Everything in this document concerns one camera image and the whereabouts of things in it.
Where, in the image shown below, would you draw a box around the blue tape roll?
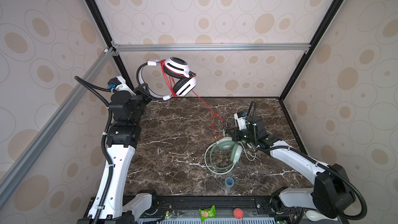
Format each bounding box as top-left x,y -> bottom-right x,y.
224,177 -> 235,189

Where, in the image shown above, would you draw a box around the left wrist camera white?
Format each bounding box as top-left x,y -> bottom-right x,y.
108,76 -> 136,95

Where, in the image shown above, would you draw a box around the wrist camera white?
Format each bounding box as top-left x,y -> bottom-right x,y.
108,76 -> 136,95
234,112 -> 247,131

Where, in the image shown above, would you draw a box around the green snack packet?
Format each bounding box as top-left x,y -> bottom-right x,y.
199,205 -> 217,223

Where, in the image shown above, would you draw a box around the white ceramic spoon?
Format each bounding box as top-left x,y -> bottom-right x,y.
305,210 -> 338,222

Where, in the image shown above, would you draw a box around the red ball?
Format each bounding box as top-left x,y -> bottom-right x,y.
233,208 -> 244,220

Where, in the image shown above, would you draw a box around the black white headphones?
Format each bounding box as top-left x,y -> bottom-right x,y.
136,57 -> 197,101

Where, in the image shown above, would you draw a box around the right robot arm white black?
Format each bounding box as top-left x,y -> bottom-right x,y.
227,101 -> 368,220

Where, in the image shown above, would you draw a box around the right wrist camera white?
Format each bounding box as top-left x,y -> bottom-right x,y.
234,112 -> 247,131

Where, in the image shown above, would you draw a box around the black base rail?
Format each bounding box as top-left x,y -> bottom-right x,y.
83,194 -> 349,224

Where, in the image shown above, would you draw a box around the red headphone cable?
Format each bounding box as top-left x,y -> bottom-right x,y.
160,60 -> 226,141

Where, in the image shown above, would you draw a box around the horizontal aluminium frame bar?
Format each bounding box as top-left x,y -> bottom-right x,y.
106,43 -> 311,54

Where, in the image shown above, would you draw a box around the mint green headphones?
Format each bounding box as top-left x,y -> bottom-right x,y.
204,137 -> 243,175

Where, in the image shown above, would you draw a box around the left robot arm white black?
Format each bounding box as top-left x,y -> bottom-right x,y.
74,76 -> 157,224

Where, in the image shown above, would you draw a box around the diagonal aluminium frame bar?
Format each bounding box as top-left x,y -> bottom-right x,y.
0,47 -> 115,209

